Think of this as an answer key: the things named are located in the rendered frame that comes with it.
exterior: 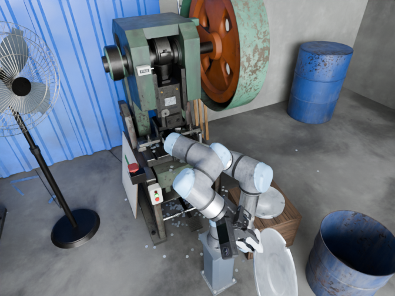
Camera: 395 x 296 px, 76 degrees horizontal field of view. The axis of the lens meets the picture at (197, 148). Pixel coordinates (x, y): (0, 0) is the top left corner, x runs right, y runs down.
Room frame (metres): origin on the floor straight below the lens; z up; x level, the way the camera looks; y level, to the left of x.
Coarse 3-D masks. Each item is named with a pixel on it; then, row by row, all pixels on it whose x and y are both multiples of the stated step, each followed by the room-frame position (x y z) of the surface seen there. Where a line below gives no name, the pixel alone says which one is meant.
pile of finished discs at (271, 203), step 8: (272, 192) 1.29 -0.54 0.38; (264, 200) 1.21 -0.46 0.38; (272, 200) 1.21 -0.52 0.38; (280, 200) 1.21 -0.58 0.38; (264, 208) 1.14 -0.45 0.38; (272, 208) 1.14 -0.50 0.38; (280, 208) 1.13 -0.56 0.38; (256, 216) 1.10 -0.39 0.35; (264, 216) 1.08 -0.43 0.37; (272, 216) 1.08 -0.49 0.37
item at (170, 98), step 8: (160, 80) 1.51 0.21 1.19; (168, 80) 1.51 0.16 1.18; (176, 80) 1.54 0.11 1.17; (160, 88) 1.44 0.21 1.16; (168, 88) 1.46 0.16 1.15; (176, 88) 1.48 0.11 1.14; (160, 96) 1.44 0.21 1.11; (168, 96) 1.46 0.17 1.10; (176, 96) 1.48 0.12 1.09; (160, 104) 1.44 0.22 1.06; (168, 104) 1.46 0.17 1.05; (176, 104) 1.48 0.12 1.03; (168, 112) 1.44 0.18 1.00; (176, 112) 1.48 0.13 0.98; (160, 120) 1.45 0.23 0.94; (168, 120) 1.42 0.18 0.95; (176, 120) 1.44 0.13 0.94
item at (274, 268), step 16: (272, 240) 0.51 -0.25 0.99; (256, 256) 0.42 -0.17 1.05; (272, 256) 0.45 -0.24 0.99; (288, 256) 0.50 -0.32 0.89; (256, 272) 0.38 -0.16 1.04; (272, 272) 0.40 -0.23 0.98; (288, 272) 0.45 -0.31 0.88; (256, 288) 0.34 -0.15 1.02; (272, 288) 0.36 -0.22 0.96; (288, 288) 0.40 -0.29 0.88
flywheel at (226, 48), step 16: (192, 0) 1.92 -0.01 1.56; (208, 0) 1.78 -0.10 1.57; (224, 0) 1.53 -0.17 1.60; (192, 16) 1.93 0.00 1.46; (208, 16) 1.78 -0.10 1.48; (224, 16) 1.60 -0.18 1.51; (224, 32) 1.61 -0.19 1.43; (224, 48) 1.58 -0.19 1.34; (208, 64) 1.83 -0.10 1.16; (224, 64) 1.61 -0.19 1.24; (208, 80) 1.78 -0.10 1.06; (224, 80) 1.57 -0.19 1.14; (224, 96) 1.50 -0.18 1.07
